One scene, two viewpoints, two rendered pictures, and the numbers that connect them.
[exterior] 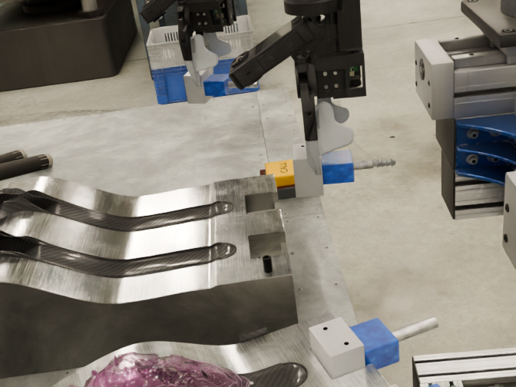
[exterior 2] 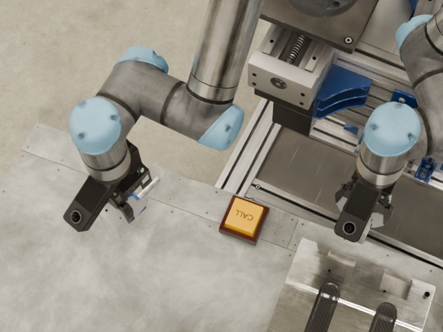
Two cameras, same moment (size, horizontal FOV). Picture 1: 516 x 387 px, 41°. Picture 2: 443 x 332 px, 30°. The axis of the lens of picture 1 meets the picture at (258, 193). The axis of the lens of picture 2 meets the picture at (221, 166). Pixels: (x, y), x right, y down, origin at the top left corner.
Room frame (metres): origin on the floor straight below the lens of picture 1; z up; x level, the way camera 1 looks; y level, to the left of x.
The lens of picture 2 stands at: (0.81, 0.50, 2.37)
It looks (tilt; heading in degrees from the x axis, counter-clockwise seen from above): 66 degrees down; 295
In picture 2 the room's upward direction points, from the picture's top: 4 degrees counter-clockwise
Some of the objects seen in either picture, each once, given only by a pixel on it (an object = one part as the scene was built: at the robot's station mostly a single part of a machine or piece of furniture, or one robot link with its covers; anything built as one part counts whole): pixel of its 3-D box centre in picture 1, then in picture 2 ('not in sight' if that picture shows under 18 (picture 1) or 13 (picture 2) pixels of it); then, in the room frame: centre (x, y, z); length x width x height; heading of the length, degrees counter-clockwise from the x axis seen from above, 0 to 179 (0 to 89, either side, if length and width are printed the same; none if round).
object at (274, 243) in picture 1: (269, 257); (394, 286); (0.71, 0.00, 0.87); 0.05 x 0.05 x 0.04; 0
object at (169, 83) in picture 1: (206, 71); not in sight; (4.03, 0.21, 0.11); 0.61 x 0.41 x 0.22; 89
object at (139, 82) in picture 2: not in sight; (142, 87); (1.19, -0.04, 1.25); 0.11 x 0.11 x 0.08; 83
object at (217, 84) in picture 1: (223, 84); (134, 201); (1.21, 0.03, 0.93); 0.13 x 0.05 x 0.05; 68
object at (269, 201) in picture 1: (263, 214); (339, 266); (0.81, 0.00, 0.87); 0.05 x 0.05 x 0.04; 0
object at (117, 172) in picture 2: not in sight; (105, 155); (1.22, 0.05, 1.17); 0.08 x 0.08 x 0.05
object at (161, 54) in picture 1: (201, 41); not in sight; (4.03, 0.20, 0.28); 0.61 x 0.41 x 0.15; 89
